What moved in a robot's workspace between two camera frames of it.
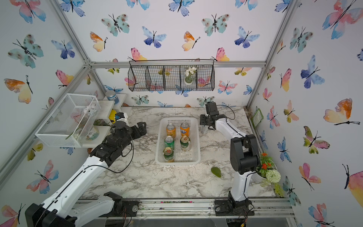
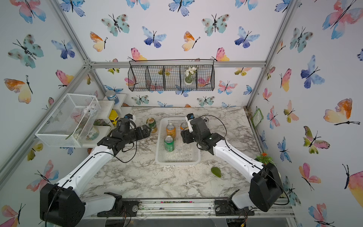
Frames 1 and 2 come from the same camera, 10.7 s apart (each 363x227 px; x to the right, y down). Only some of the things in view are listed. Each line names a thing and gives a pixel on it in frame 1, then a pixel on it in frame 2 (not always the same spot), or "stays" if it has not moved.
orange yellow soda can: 171,130 stays
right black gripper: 202,119 -> 185,135
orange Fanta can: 185,129 stays
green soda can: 169,142 stays
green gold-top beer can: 168,154 -> 152,124
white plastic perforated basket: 192,157 stays
